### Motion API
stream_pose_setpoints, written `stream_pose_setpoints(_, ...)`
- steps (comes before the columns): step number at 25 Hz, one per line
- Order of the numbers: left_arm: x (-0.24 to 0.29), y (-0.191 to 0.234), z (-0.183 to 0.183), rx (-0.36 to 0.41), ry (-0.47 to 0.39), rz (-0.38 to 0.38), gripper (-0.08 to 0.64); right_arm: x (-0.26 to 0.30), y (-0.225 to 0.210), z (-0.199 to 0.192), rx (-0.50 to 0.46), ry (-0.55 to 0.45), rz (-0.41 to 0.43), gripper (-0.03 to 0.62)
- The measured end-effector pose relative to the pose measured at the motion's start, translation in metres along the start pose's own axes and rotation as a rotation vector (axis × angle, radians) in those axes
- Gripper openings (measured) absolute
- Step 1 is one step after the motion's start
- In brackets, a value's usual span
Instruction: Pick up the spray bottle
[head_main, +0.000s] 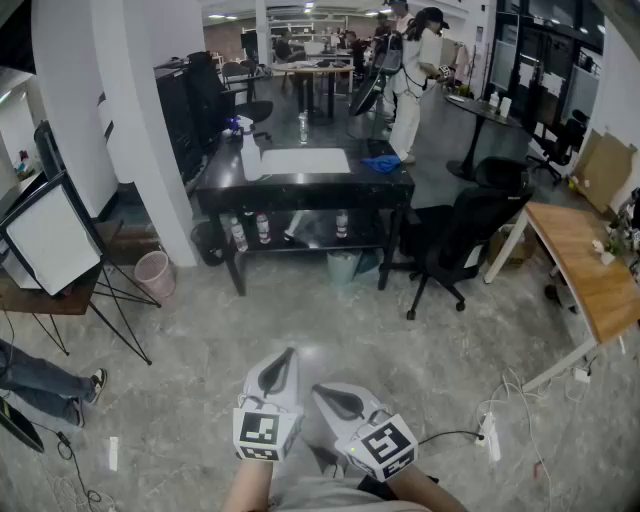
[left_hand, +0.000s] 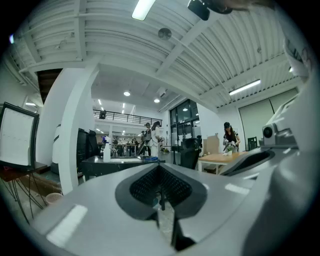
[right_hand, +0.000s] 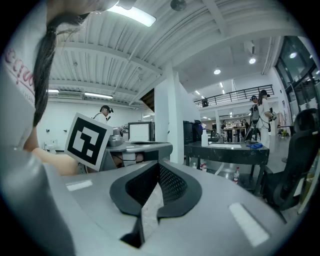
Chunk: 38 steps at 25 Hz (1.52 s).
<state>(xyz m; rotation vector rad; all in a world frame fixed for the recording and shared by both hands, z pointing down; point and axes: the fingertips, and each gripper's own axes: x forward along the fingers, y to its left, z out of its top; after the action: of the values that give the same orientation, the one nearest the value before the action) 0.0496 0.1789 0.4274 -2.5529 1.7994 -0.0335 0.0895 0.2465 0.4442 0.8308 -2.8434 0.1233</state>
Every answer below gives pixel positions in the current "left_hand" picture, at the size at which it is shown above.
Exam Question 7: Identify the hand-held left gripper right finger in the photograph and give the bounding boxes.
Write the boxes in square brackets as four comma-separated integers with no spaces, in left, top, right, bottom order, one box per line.
[158,162,257,252]

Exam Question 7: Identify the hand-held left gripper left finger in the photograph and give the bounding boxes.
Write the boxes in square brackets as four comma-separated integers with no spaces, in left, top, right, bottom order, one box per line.
[31,162,174,256]

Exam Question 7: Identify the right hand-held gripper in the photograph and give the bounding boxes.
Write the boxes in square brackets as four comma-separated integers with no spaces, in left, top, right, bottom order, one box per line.
[219,74,320,256]

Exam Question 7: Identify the white spray bottle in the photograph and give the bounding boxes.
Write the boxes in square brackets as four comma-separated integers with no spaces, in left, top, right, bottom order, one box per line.
[102,136,112,163]

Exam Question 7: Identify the light wooden table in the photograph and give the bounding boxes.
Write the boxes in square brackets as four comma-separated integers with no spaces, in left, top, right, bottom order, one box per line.
[197,150,250,175]

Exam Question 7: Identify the pale woven basket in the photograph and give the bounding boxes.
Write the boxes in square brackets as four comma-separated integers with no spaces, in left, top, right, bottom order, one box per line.
[44,192,64,206]

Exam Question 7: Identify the black marble-look table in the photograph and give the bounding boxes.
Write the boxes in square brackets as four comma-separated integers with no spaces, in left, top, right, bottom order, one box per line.
[81,155,166,181]

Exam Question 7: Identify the black mesh office chair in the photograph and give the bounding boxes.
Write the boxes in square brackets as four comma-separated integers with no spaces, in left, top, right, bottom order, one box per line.
[179,137,203,170]

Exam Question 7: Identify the brown cardboard box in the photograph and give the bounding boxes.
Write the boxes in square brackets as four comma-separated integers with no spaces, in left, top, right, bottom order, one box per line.
[202,133,221,155]

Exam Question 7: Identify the black high-back chair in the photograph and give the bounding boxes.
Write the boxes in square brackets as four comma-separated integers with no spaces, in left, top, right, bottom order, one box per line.
[86,129,100,158]

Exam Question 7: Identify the dark wooden desk, metal legs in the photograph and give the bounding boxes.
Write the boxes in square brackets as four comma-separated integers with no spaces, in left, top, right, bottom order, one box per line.
[0,161,49,225]

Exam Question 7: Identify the black-framed glass doors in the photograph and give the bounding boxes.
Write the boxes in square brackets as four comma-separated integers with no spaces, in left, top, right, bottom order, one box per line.
[169,98,202,152]

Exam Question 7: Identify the long ceiling tube light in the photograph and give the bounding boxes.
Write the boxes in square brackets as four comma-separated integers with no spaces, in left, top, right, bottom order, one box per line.
[228,78,262,96]
[131,0,156,21]

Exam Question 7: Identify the black balcony railing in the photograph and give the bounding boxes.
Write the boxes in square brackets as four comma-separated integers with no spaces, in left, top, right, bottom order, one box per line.
[92,108,163,127]

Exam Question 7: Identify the black-framed whiteboard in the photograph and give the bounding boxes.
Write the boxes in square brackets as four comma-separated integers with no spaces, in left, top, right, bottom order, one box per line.
[0,101,40,172]

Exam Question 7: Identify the person's white shirt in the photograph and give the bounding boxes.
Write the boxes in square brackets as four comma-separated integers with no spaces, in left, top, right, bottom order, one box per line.
[272,0,317,78]

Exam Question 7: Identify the round grey ceiling speaker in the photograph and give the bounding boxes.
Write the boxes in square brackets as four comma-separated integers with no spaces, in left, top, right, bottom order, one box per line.
[157,27,173,41]

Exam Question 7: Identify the black head-worn camera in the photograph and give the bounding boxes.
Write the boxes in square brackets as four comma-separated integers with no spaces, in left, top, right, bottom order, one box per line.
[187,0,234,21]

